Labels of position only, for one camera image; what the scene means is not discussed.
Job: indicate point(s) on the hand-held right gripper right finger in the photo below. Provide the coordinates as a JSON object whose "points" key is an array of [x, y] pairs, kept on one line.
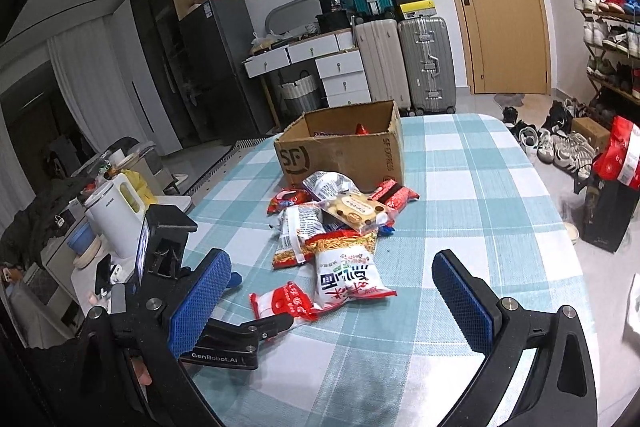
{"points": [[462, 302]]}

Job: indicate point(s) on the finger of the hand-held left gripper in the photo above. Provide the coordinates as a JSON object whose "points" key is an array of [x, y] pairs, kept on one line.
{"points": [[250, 332], [233, 281]]}

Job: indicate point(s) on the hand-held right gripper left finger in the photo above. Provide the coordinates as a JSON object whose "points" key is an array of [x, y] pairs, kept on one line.
{"points": [[200, 302]]}

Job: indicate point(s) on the red cookie packet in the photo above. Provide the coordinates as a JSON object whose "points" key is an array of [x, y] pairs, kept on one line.
{"points": [[287, 199]]}

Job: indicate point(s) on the blue snack packet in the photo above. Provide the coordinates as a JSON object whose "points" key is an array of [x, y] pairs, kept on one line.
{"points": [[386, 231]]}

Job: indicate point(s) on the brown cardboard box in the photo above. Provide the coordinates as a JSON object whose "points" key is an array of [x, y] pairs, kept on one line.
{"points": [[325, 157]]}

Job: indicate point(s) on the person's left hand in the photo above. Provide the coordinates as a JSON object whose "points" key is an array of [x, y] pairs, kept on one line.
{"points": [[144, 374]]}

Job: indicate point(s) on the red and white snack packet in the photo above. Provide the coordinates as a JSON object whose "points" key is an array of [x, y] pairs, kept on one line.
{"points": [[280, 302]]}

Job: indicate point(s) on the white electric kettle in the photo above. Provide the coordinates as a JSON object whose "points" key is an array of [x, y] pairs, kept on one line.
{"points": [[117, 212]]}

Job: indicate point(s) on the white slipper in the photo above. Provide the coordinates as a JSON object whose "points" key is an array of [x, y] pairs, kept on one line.
{"points": [[176, 179]]}

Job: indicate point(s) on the yellow plastic bag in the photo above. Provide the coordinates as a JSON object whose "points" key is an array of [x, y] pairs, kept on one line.
{"points": [[136, 182]]}

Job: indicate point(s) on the white striped snack packet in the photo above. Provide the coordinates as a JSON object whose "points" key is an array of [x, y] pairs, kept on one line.
{"points": [[295, 232]]}

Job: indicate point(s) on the blue bowl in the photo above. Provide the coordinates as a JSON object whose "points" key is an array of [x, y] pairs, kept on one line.
{"points": [[82, 241]]}

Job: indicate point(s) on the blue checked tablecloth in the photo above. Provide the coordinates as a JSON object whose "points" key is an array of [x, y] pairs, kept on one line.
{"points": [[475, 207]]}

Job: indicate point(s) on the white packet with red print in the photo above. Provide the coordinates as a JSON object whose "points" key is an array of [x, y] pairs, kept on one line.
{"points": [[345, 279]]}

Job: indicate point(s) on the red and black snack packet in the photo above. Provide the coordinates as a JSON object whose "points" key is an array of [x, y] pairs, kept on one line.
{"points": [[397, 194]]}

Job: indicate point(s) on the dark jacket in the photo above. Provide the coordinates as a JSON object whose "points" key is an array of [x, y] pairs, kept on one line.
{"points": [[40, 217]]}

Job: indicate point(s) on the silver snack packet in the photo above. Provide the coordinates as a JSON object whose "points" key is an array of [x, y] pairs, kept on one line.
{"points": [[327, 184]]}

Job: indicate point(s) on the clear pastry pack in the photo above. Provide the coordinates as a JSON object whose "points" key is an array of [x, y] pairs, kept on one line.
{"points": [[355, 209]]}

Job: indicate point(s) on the black paper bag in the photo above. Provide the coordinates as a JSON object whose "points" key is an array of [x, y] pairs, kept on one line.
{"points": [[605, 217]]}

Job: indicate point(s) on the pile of shoes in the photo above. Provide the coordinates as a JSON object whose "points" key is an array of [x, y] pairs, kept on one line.
{"points": [[555, 142]]}

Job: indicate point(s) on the dark tall cabinet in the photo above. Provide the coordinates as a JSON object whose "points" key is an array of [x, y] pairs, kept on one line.
{"points": [[160, 57]]}

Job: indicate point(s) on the white curtain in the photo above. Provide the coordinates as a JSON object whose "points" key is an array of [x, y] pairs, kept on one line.
{"points": [[75, 77]]}

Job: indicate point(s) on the black refrigerator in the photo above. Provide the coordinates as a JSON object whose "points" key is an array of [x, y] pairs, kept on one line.
{"points": [[220, 62]]}

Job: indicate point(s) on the small red packet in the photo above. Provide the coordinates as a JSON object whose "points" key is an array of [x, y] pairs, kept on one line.
{"points": [[361, 128]]}

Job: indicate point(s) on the striped laundry basket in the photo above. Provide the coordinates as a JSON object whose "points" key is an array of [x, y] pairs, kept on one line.
{"points": [[300, 92]]}

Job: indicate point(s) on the grey door mat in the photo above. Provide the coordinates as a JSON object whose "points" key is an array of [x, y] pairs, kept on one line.
{"points": [[510, 98]]}

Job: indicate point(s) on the small cardboard box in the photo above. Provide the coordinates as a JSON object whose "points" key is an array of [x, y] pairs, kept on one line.
{"points": [[590, 133]]}

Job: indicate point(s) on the red gift bag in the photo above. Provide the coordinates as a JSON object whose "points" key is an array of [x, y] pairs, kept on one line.
{"points": [[620, 157]]}

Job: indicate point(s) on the grey suitcase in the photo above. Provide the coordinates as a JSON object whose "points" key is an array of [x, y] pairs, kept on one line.
{"points": [[427, 67]]}

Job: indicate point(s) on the white drawer desk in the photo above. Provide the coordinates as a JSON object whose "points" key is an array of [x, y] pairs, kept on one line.
{"points": [[340, 67]]}

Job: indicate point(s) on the beige suitcase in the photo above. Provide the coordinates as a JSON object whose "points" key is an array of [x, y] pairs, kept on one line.
{"points": [[382, 62]]}

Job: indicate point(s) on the grey oval board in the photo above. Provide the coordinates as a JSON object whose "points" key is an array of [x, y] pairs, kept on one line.
{"points": [[287, 14]]}

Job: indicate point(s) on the black storage basket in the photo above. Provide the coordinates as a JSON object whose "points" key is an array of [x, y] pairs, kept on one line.
{"points": [[332, 23]]}

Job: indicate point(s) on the wooden shoe rack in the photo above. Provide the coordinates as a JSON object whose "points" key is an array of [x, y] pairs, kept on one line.
{"points": [[612, 52]]}

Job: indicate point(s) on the black tub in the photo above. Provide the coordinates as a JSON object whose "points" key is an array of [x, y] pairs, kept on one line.
{"points": [[332, 2]]}

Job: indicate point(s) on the wooden door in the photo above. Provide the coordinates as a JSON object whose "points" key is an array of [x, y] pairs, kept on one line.
{"points": [[495, 2]]}

